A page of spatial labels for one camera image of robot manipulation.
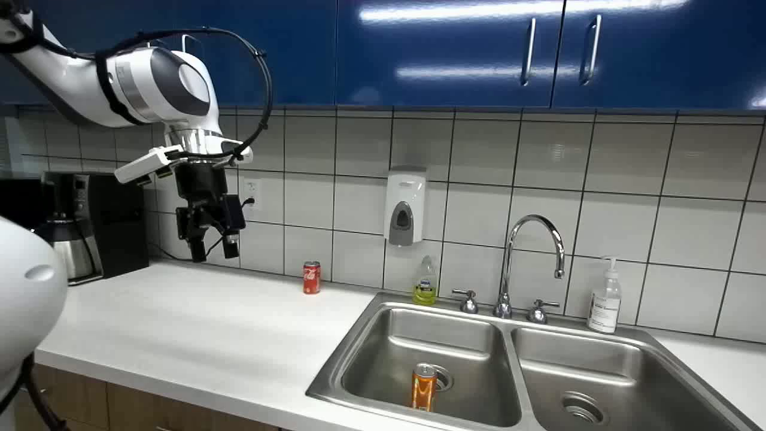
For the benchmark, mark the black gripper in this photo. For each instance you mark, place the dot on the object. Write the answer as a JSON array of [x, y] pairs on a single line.
[[203, 188]]

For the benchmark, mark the orange soda can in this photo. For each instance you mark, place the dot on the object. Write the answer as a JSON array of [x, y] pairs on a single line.
[[424, 388]]

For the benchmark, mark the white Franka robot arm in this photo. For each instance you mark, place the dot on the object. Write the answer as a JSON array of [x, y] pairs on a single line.
[[73, 79]]

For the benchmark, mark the red soda can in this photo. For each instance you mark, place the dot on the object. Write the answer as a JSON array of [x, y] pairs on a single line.
[[312, 277]]

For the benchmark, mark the stainless steel double sink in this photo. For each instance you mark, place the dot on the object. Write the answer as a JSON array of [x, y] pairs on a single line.
[[462, 367]]

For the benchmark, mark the black coffee machine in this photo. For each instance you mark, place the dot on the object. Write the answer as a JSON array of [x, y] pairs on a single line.
[[117, 224]]

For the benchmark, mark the silver coffee carafe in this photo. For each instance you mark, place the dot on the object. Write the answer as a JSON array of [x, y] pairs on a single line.
[[76, 255]]

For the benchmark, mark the wooden base cabinet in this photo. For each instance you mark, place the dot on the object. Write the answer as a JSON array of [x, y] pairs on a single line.
[[121, 408]]

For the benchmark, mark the black countertop appliance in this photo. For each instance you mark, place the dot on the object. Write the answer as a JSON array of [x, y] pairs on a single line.
[[26, 203]]

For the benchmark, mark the green dish soap bottle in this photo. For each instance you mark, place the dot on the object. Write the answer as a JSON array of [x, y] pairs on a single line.
[[424, 289]]

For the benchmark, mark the chrome gooseneck faucet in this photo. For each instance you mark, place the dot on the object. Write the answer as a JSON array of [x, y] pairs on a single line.
[[507, 277]]

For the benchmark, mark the clear pump soap bottle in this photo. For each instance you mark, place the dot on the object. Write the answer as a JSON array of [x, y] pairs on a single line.
[[605, 306]]

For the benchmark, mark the white wall soap dispenser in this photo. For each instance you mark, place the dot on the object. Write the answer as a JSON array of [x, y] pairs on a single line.
[[406, 207]]

